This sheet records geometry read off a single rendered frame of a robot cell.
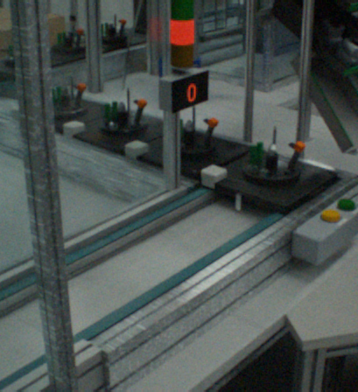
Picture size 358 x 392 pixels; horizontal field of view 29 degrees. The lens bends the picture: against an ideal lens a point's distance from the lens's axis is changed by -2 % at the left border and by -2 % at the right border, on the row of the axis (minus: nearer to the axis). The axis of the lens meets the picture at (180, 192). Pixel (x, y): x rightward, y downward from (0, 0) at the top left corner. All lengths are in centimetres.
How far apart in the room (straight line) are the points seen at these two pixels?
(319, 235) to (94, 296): 48
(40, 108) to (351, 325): 79
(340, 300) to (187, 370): 38
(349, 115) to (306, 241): 54
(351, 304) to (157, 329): 44
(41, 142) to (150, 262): 65
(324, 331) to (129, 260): 42
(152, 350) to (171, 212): 45
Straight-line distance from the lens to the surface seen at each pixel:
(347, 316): 140
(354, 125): 188
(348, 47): 178
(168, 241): 150
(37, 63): 80
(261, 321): 136
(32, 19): 79
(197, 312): 127
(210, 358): 126
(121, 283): 136
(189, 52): 149
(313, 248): 145
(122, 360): 115
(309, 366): 139
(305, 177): 169
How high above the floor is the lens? 165
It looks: 25 degrees down
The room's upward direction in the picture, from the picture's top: straight up
